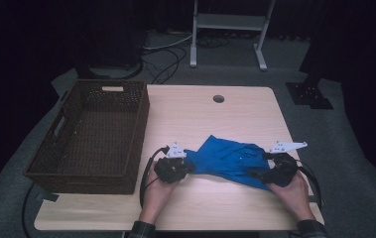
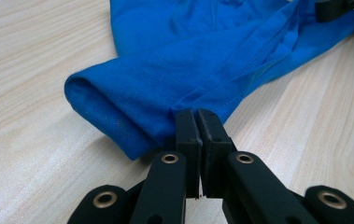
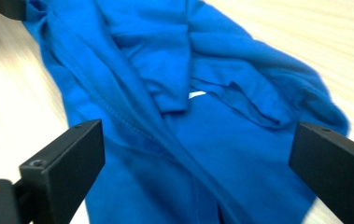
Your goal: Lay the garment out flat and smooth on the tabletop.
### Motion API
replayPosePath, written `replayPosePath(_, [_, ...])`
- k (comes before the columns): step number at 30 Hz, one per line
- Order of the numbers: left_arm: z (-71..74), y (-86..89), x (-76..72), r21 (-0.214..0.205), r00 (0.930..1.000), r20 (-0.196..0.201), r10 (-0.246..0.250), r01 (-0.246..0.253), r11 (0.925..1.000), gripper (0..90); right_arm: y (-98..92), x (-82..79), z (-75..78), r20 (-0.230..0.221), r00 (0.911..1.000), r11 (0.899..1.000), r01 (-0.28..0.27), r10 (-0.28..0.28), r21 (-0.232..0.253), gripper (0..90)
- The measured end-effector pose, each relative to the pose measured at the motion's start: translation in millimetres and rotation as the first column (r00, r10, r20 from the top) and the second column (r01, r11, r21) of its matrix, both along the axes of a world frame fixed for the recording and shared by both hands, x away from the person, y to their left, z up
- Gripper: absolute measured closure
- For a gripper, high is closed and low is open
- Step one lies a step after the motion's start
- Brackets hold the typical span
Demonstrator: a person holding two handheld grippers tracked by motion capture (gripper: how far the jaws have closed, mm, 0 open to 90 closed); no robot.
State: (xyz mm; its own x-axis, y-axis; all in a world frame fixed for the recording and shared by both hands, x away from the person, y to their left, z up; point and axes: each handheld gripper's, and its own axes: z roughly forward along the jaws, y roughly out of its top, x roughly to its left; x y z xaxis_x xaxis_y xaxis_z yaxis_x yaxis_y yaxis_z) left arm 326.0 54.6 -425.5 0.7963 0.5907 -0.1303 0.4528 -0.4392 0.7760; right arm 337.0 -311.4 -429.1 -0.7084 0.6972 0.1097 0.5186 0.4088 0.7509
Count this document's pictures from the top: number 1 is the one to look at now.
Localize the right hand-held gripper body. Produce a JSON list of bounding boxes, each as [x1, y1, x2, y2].
[[263, 141, 309, 184]]

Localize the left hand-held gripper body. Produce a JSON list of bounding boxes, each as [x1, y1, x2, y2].
[[153, 142, 188, 184]]

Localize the blue t-shirt with white print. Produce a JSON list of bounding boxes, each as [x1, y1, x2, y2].
[[184, 134, 291, 191]]

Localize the brown wicker basket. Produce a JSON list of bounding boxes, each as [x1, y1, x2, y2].
[[23, 78, 151, 195]]

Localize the person's left hand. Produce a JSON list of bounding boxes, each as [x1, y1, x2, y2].
[[139, 160, 186, 226]]

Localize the person's right hand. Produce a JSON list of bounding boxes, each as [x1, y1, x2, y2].
[[268, 171, 316, 223]]

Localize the dark round stand base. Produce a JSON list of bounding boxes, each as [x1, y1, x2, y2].
[[75, 58, 146, 80]]

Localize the black tape piece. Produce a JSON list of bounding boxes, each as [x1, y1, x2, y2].
[[36, 191, 61, 203]]

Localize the white metal stand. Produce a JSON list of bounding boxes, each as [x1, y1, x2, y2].
[[189, 0, 277, 71]]

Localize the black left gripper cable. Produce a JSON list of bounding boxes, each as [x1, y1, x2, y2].
[[138, 146, 171, 209]]

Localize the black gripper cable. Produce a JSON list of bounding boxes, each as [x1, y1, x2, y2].
[[293, 160, 324, 210], [138, 146, 171, 209]]

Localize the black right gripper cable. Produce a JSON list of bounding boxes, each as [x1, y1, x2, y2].
[[293, 160, 324, 210]]

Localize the black stand base plate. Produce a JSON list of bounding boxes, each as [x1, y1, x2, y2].
[[285, 81, 335, 111]]

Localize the black floor cables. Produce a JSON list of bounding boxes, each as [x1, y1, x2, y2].
[[140, 34, 230, 85]]

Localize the white floor cable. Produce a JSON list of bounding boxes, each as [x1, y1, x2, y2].
[[142, 33, 193, 52]]

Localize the black cable under table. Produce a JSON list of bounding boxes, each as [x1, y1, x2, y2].
[[21, 182, 37, 238]]

